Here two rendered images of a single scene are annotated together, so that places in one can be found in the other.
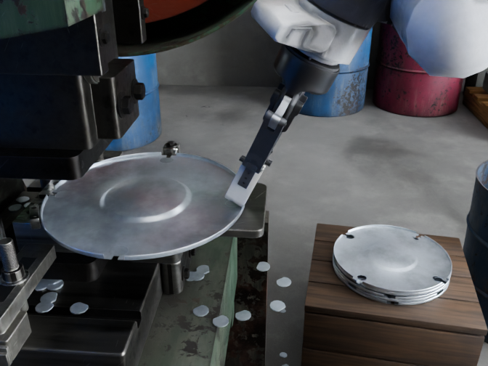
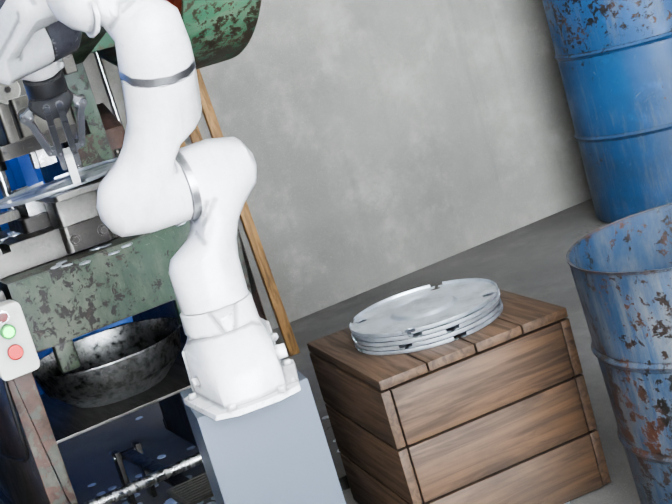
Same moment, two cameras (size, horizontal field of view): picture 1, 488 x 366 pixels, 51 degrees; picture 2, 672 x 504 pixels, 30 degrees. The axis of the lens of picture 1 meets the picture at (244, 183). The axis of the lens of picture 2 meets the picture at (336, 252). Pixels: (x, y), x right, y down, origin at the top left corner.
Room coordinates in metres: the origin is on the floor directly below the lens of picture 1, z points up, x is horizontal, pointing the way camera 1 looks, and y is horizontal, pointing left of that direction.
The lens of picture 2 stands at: (-0.13, -2.34, 1.00)
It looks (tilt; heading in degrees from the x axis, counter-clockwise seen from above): 11 degrees down; 62
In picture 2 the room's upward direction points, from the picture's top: 16 degrees counter-clockwise
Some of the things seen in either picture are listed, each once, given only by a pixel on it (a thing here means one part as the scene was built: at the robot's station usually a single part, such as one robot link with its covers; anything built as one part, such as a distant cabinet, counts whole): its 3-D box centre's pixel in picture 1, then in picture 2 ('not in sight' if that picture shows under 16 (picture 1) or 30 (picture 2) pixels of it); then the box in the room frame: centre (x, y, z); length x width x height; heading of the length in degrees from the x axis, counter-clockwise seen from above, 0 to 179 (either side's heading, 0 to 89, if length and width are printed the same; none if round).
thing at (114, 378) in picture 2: not in sight; (113, 367); (0.67, 0.27, 0.36); 0.34 x 0.34 x 0.10
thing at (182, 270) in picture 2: not in sight; (212, 220); (0.64, -0.55, 0.71); 0.18 x 0.11 x 0.25; 175
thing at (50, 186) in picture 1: (67, 210); (55, 194); (0.67, 0.26, 0.76); 0.15 x 0.09 x 0.05; 175
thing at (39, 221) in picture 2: (65, 231); (59, 210); (0.67, 0.27, 0.72); 0.20 x 0.16 x 0.03; 175
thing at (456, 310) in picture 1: (381, 320); (452, 410); (1.08, -0.37, 0.18); 0.40 x 0.38 x 0.35; 78
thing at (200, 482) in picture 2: not in sight; (163, 472); (0.66, 0.13, 0.14); 0.59 x 0.10 x 0.05; 85
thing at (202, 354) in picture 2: not in sight; (233, 349); (0.60, -0.59, 0.52); 0.22 x 0.19 x 0.14; 75
